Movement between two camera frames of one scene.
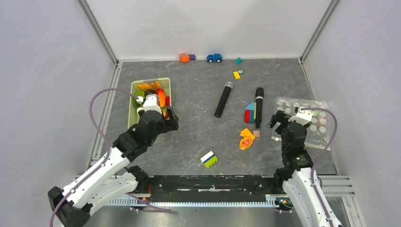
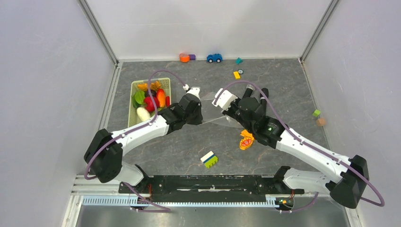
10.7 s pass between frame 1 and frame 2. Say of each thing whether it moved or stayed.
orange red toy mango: stayed
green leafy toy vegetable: stayed
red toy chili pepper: stayed
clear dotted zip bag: moved
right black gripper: moved
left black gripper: moved
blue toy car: stayed
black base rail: stayed
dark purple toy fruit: stayed
